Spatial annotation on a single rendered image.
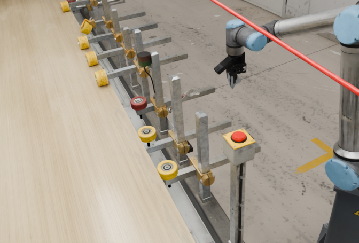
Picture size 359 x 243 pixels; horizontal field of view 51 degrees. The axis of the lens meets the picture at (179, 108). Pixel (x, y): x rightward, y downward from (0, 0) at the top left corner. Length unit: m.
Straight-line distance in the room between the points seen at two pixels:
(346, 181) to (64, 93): 1.40
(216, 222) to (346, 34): 0.84
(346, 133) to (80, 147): 1.07
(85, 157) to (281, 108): 2.11
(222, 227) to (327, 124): 1.90
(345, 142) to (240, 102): 1.91
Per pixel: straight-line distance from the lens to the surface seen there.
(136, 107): 1.86
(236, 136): 1.10
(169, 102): 1.93
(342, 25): 1.42
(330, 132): 3.18
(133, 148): 1.60
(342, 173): 1.66
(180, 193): 1.78
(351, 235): 2.11
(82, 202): 1.45
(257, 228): 2.44
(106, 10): 2.67
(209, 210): 1.60
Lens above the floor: 1.93
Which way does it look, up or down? 35 degrees down
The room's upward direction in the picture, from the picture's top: 5 degrees counter-clockwise
